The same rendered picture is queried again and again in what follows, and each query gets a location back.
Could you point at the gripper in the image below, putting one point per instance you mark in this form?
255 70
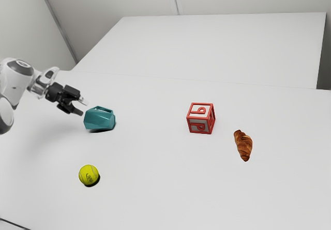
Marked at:
57 93

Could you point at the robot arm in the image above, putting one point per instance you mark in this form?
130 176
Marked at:
16 82

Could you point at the teal faceted mug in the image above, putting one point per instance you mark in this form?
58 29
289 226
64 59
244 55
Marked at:
99 118

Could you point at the yellow tennis ball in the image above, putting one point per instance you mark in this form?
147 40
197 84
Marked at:
88 175

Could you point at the red letter block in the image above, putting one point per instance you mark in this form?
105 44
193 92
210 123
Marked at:
201 118

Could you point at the brown croissant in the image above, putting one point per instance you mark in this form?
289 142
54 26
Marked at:
243 145

